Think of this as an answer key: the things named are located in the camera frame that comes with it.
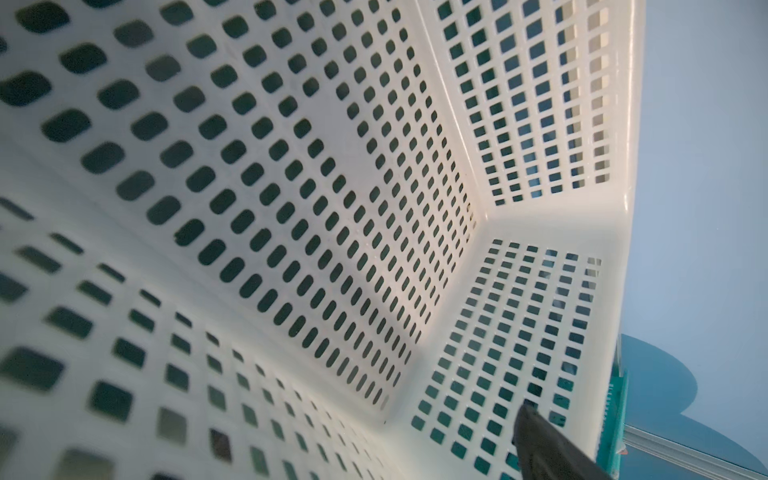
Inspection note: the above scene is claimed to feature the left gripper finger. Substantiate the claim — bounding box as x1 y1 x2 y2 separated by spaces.
513 404 610 480

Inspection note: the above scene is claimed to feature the white perforated plastic basket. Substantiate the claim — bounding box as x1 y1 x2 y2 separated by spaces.
1 1 645 479

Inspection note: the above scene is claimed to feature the teal perforated plastic basket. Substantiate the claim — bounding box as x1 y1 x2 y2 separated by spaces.
596 338 629 479

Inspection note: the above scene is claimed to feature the aluminium frame back bar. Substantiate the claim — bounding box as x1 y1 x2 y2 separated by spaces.
624 425 767 480

